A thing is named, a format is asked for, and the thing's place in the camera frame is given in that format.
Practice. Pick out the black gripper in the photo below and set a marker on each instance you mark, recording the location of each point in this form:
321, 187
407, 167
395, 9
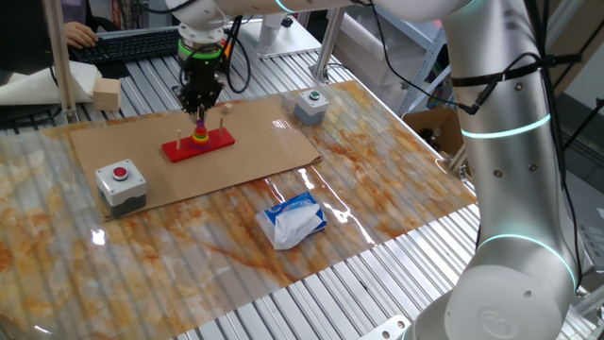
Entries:
202, 75

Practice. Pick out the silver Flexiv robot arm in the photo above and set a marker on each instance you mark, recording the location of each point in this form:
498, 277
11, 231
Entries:
509, 189

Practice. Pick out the wooden Hanoi peg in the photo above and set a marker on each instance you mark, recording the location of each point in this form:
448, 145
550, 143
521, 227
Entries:
178, 140
221, 128

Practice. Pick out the red Hanoi base board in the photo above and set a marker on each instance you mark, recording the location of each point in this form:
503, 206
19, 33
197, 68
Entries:
175, 154

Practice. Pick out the large wooden block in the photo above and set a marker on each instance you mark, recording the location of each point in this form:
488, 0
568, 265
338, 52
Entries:
107, 94

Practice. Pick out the person bare hand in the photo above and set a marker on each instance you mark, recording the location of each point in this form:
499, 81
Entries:
80, 35

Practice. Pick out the small wooden cube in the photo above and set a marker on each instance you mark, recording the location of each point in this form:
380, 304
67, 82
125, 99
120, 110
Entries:
227, 108

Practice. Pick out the brown cardboard sheet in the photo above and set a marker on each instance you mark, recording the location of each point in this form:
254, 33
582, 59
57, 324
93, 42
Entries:
236, 156

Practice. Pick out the black computer keyboard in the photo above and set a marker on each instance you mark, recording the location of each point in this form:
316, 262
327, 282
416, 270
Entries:
127, 45

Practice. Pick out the white stand with plate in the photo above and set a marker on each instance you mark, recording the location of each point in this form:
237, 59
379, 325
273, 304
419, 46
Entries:
283, 45

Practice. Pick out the grey box green button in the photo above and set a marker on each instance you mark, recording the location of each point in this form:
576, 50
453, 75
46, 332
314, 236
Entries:
309, 111

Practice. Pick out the grey box red button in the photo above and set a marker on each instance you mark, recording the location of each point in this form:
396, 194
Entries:
120, 193

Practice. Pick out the blue white tissue pack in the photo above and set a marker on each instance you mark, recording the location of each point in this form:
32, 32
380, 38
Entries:
288, 226

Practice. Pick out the white cloth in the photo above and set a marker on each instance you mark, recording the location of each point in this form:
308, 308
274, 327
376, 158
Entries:
38, 87

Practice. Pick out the marble pattern plastic mat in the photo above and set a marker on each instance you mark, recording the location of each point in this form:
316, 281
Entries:
141, 264

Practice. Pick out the seated person dark clothing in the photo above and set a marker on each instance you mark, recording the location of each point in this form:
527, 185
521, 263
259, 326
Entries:
23, 38

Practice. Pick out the white metal shelf rack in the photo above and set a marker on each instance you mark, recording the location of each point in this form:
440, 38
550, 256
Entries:
420, 38

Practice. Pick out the cardboard box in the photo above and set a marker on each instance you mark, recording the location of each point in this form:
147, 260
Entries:
439, 127

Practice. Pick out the black stand rod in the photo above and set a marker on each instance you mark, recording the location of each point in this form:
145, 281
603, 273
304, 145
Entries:
585, 123

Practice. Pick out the upright aluminium frame post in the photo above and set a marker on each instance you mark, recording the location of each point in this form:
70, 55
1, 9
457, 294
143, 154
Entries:
328, 42
59, 56

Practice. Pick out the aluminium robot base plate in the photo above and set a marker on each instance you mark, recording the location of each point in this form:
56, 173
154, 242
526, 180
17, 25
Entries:
387, 330

